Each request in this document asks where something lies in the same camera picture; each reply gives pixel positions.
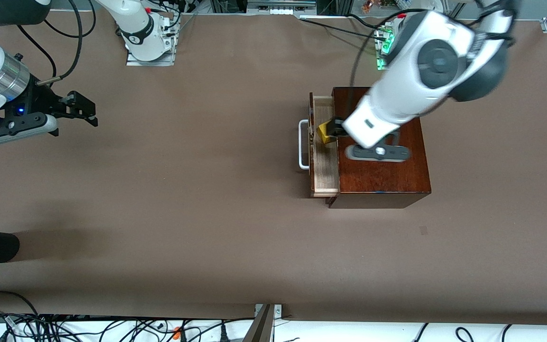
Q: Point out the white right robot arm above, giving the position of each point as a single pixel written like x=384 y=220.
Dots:
x=133 y=23

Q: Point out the yellow cube block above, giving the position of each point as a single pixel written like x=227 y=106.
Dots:
x=323 y=135

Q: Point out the orange connector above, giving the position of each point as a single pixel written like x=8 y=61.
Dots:
x=177 y=332

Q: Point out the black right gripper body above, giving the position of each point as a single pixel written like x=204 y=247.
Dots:
x=41 y=100

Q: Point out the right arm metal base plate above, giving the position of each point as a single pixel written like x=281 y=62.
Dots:
x=133 y=61

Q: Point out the grey metal rail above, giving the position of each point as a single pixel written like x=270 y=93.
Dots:
x=280 y=4

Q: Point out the silver metal bracket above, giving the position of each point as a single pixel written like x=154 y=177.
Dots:
x=278 y=311

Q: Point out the small copper coloured object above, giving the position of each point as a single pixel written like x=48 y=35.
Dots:
x=370 y=5

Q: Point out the light wood drawer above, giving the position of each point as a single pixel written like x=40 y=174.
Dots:
x=325 y=171

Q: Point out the dark brown wooden cabinet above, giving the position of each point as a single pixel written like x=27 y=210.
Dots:
x=397 y=180

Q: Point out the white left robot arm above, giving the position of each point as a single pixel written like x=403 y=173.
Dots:
x=416 y=80

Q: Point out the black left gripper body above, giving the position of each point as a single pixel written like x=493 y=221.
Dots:
x=336 y=126

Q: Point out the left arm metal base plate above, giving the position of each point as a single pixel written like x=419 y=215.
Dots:
x=379 y=64

